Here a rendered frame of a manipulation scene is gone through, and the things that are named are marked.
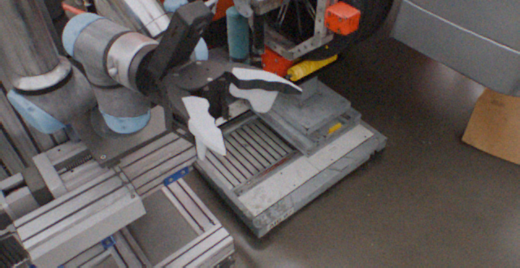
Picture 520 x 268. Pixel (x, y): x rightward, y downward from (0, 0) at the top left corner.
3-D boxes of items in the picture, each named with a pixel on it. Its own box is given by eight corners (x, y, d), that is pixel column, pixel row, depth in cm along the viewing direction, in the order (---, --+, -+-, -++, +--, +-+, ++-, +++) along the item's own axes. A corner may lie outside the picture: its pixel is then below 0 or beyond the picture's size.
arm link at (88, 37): (109, 47, 68) (94, 0, 62) (154, 70, 63) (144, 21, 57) (69, 70, 63) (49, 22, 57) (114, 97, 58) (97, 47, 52)
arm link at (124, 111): (175, 107, 73) (164, 57, 66) (126, 144, 67) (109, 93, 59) (145, 91, 77) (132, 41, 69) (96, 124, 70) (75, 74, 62)
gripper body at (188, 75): (234, 121, 56) (172, 88, 61) (236, 67, 51) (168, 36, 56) (196, 149, 51) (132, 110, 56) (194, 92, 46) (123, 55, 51)
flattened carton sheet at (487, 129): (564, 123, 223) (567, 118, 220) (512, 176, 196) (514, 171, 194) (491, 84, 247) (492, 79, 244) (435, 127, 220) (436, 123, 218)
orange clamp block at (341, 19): (338, 19, 143) (357, 29, 138) (322, 26, 140) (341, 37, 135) (340, 0, 138) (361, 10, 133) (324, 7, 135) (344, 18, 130)
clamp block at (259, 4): (281, 6, 132) (281, -9, 128) (259, 15, 128) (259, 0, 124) (271, 1, 135) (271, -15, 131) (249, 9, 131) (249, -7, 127)
